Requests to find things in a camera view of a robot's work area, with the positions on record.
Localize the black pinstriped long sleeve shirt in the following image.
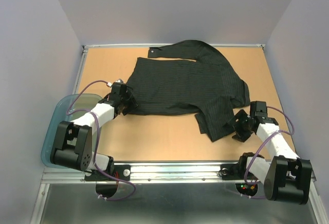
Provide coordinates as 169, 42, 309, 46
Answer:
127, 40, 250, 142

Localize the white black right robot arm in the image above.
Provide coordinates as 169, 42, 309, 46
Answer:
218, 101, 313, 205

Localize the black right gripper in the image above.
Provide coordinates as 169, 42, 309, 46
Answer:
222, 108, 253, 141

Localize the aluminium front mounting rail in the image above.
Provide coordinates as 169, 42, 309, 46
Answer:
41, 161, 236, 184

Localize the clear teal plastic bin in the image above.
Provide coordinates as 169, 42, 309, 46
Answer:
41, 94, 102, 169

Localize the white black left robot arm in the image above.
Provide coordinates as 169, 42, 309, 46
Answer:
50, 79, 138, 180

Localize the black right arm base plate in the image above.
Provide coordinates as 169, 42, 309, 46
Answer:
218, 163, 268, 181

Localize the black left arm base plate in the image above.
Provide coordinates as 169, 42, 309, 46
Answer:
84, 164, 131, 182

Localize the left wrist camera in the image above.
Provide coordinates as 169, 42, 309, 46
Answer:
106, 79, 124, 88

